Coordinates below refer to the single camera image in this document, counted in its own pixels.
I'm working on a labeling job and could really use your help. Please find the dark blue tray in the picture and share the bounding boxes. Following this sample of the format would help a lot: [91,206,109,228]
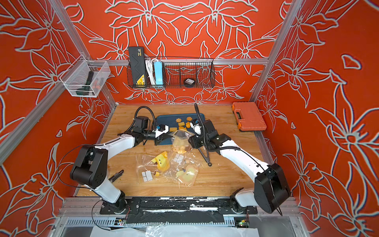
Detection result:
[155,113,199,146]

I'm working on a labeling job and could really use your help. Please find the bag with cream bear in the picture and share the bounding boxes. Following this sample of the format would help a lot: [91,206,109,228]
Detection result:
[171,129,194,154]

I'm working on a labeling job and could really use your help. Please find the black metal tongs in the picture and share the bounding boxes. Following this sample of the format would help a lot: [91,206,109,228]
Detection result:
[198,147,212,167]

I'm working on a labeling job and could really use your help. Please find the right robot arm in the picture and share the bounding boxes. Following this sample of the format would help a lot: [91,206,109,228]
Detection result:
[188,103,290,216]

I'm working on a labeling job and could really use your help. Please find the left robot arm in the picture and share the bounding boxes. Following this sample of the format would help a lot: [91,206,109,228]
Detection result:
[70,106,170,213]

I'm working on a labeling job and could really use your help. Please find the bag with yellow duck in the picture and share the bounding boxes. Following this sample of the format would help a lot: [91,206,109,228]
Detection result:
[136,151,170,183]

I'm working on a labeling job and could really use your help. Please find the orange tool case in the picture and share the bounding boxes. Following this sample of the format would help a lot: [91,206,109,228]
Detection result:
[232,102,267,132]

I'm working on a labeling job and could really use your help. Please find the light blue power bank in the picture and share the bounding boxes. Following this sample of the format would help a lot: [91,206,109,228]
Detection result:
[154,61,164,87]

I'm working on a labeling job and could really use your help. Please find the black box in basket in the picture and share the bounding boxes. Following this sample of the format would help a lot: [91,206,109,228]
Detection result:
[128,46,147,88]

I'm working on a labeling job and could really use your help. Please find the black wire wall basket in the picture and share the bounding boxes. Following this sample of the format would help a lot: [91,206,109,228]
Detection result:
[126,57,216,89]

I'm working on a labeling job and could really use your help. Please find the white coiled cable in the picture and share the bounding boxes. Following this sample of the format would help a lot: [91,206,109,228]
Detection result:
[145,58,158,87]

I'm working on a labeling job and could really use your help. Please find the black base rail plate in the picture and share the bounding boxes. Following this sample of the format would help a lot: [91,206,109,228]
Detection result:
[100,197,258,227]

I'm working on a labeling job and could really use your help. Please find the dark green screwdriver handle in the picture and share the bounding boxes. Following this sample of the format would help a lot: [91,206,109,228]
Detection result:
[76,71,94,96]

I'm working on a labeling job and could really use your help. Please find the clear acrylic wall bin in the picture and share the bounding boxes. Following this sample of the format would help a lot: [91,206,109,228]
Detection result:
[59,55,111,98]

